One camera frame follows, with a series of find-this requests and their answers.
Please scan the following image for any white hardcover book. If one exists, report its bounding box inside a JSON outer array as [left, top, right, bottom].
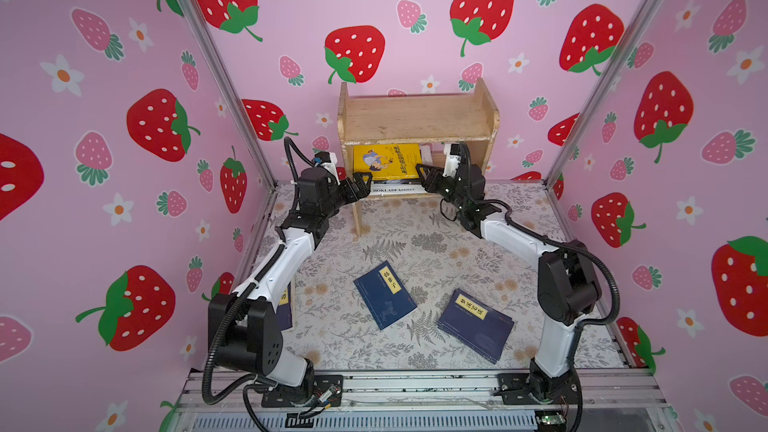
[[369, 180, 426, 197]]

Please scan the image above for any yellow cartoon cover book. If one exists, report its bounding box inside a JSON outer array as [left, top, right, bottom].
[[353, 143, 422, 182]]

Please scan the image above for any blue book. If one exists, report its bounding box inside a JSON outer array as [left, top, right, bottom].
[[437, 289, 515, 364], [353, 261, 417, 330]]

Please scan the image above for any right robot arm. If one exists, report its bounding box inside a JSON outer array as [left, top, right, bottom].
[[416, 161, 602, 403]]

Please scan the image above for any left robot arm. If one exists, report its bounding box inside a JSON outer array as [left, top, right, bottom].
[[202, 166, 372, 405]]

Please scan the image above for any wooden two-tier shelf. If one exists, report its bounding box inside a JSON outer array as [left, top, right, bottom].
[[337, 79, 502, 238]]

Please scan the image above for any dark purple book left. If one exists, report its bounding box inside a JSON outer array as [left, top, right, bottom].
[[276, 283, 294, 331]]

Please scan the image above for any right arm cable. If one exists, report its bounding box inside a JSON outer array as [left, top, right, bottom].
[[439, 142, 620, 328]]

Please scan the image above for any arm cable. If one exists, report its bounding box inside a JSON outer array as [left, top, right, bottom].
[[439, 142, 620, 328], [200, 136, 319, 407]]

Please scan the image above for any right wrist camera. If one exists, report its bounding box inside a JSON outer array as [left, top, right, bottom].
[[443, 142, 471, 178]]

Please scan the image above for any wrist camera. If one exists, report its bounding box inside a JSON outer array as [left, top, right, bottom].
[[443, 142, 471, 178], [314, 151, 339, 181]]

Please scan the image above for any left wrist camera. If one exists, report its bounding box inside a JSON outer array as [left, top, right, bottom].
[[314, 151, 339, 181]]

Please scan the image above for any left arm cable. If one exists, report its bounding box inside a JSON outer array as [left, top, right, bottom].
[[200, 136, 319, 407]]

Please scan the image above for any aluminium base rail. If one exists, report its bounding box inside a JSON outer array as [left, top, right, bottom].
[[169, 369, 683, 431]]

